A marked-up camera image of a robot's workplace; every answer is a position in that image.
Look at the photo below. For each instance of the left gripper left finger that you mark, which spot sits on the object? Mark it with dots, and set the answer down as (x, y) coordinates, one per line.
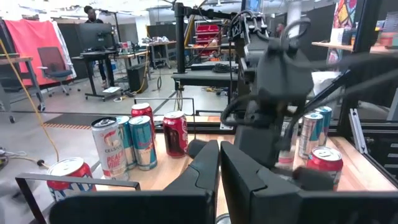
(186, 202)

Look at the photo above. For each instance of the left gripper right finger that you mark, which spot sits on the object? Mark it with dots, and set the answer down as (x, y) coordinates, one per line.
(280, 208)

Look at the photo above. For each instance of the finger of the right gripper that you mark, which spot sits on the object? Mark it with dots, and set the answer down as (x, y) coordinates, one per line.
(247, 140)
(269, 146)

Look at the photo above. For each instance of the blue silver Red Bull can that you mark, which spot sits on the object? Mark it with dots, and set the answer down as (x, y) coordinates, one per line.
(143, 143)
(311, 133)
(126, 137)
(326, 123)

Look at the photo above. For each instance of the white Celsius peach can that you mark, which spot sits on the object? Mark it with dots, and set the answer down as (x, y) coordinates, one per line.
(109, 146)
(284, 157)

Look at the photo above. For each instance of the red Fanta strawberry can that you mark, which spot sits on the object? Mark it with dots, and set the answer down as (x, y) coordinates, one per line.
(70, 179)
(325, 161)

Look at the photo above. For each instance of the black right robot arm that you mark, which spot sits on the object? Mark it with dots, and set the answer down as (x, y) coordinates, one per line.
(248, 46)

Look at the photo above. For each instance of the black table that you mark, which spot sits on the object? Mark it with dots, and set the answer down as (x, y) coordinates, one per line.
(202, 76)

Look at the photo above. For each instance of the red storage bins rack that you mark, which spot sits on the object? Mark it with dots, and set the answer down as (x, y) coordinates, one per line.
(206, 29)

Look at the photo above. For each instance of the black pole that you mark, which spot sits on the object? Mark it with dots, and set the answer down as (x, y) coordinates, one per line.
(179, 37)

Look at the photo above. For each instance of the black mat hazard-striped edge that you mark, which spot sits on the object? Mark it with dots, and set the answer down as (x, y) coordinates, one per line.
(74, 119)

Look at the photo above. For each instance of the colourful poster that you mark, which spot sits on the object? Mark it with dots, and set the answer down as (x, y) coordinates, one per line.
(343, 14)

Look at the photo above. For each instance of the black standing desk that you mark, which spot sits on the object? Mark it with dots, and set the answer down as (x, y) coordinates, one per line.
(93, 55)

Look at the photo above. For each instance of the black monitor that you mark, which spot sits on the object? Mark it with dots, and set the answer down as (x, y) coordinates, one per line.
(94, 35)

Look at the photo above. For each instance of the office chair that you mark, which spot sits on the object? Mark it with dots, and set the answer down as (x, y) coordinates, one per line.
(51, 60)

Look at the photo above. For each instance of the person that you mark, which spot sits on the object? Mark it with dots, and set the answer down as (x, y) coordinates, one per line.
(92, 18)

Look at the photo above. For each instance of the grey workbench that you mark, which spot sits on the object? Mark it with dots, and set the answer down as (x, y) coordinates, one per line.
(15, 59)

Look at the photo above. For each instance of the red cloth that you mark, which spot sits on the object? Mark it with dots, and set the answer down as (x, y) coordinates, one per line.
(28, 40)

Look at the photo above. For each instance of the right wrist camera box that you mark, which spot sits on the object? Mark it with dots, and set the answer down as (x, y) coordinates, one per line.
(283, 71)

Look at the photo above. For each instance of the black metal shelf frame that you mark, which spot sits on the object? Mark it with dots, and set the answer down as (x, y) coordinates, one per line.
(77, 180)

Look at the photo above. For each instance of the wooden wall shelf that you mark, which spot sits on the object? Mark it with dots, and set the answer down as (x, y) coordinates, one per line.
(335, 46)

